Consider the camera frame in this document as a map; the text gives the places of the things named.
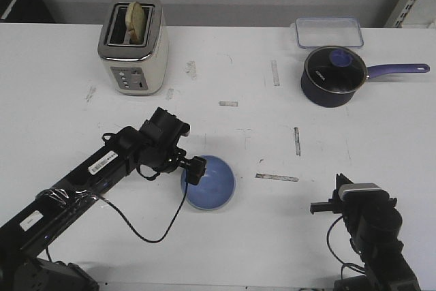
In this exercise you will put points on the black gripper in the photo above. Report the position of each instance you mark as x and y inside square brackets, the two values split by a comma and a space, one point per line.
[162, 133]
[355, 204]

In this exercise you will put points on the blue bowl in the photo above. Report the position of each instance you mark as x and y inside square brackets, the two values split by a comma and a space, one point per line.
[215, 188]

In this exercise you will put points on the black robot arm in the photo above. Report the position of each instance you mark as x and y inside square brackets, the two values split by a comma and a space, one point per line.
[373, 222]
[25, 236]

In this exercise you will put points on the dark blue saucepan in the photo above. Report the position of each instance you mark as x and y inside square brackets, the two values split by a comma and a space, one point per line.
[328, 100]

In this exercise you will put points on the cream and steel toaster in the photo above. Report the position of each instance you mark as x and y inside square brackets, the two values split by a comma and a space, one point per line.
[134, 69]

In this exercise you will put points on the glass pot lid blue knob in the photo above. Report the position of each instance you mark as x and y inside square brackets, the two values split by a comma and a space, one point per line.
[334, 69]

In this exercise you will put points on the toast slice in toaster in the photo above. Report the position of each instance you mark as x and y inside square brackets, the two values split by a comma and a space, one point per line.
[135, 22]

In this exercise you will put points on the clear plastic food container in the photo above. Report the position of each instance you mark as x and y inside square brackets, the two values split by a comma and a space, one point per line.
[314, 32]

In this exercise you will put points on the black box in corner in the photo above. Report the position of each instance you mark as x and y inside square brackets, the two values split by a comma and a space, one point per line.
[25, 11]

